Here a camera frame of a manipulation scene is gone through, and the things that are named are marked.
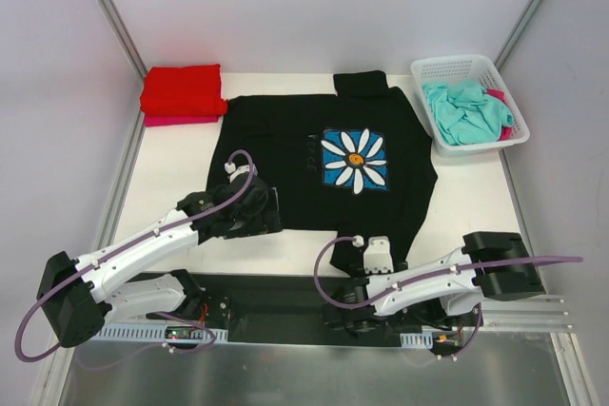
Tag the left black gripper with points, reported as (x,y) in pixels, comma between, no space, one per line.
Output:
(272,209)

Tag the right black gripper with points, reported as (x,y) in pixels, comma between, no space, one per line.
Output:
(355,296)

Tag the black daisy print t-shirt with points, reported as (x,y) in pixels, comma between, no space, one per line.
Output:
(356,161)

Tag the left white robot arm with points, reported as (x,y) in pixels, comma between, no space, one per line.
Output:
(80,296)

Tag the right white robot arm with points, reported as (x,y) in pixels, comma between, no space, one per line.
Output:
(489,265)

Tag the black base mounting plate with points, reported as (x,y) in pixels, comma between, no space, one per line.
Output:
(289,310)

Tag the folded red t-shirt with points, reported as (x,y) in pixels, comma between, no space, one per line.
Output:
(192,91)

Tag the folded pink t-shirt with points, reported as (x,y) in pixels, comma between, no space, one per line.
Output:
(159,121)

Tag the crumpled teal t-shirt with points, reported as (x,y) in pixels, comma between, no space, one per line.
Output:
(464,114)

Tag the white plastic basket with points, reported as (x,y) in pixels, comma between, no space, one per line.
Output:
(456,68)

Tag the crumpled pink t-shirt in basket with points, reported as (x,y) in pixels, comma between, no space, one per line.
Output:
(508,122)

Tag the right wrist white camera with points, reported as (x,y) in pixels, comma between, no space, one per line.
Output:
(376,255)

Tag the right white cable duct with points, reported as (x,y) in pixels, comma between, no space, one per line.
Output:
(419,341)

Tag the white cable duct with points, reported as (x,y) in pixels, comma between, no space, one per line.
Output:
(419,341)
(146,332)

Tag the left white cable duct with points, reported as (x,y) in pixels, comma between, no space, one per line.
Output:
(146,332)

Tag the aluminium front rail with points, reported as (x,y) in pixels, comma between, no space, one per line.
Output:
(542,314)

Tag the left aluminium frame post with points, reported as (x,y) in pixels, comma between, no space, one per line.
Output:
(123,36)

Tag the aluminium frame post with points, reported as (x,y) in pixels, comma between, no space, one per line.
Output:
(531,9)
(123,36)

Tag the right aluminium frame post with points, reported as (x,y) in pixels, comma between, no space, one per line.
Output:
(531,9)

